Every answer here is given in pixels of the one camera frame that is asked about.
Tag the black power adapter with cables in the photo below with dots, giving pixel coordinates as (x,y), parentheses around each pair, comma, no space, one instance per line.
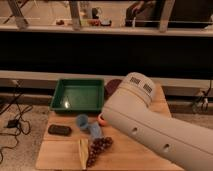
(21,126)

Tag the black rectangular case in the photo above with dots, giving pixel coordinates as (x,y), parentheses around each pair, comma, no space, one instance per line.
(59,130)

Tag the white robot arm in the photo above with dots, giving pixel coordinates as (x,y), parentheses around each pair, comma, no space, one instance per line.
(127,109)

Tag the blue cloth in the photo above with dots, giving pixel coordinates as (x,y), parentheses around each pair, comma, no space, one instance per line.
(95,130)

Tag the blue plastic cup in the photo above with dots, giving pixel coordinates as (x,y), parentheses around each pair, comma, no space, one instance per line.
(82,121)

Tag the purple grape bunch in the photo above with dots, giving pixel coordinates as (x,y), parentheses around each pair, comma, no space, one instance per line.
(98,146)

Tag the yellow corn cob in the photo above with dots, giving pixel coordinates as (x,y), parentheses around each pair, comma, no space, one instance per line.
(83,152)

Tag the orange apple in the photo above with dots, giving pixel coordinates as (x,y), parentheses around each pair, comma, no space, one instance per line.
(101,121)

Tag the wooden table board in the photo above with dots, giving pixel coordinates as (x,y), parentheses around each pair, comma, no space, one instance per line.
(60,153)

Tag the green plastic tray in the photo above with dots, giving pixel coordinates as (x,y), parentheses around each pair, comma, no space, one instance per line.
(78,96)

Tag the purple bowl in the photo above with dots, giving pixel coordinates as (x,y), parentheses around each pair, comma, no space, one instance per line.
(111,86)

